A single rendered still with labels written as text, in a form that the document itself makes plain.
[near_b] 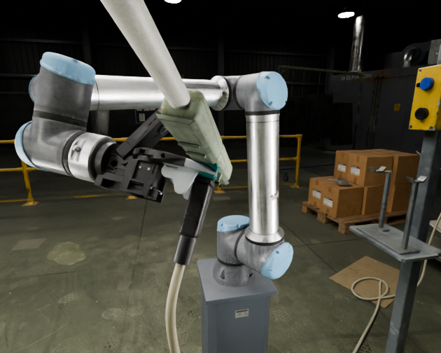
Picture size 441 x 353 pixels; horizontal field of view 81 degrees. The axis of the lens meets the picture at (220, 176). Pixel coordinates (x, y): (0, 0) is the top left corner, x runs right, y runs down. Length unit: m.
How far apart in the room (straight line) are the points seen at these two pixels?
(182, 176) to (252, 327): 0.97
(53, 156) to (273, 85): 0.62
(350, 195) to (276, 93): 2.73
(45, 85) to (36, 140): 0.10
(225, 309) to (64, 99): 0.96
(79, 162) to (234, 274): 0.85
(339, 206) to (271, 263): 2.49
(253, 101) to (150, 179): 0.51
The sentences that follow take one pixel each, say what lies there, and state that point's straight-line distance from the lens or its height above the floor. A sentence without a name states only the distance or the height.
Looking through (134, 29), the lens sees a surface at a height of 1.41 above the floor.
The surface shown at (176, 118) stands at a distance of 0.29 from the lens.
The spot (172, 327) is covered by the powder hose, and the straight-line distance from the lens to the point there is 0.49.
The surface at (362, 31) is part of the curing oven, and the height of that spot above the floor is 3.97.
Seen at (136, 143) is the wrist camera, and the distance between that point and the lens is 0.49.
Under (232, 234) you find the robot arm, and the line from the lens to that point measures 1.10.
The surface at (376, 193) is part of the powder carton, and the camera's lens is 3.77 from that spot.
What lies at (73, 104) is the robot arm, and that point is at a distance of 0.56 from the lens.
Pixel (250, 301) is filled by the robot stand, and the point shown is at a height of 0.60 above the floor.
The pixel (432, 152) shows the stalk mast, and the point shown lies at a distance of 1.46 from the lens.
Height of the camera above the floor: 1.36
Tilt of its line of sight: 13 degrees down
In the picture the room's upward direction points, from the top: straight up
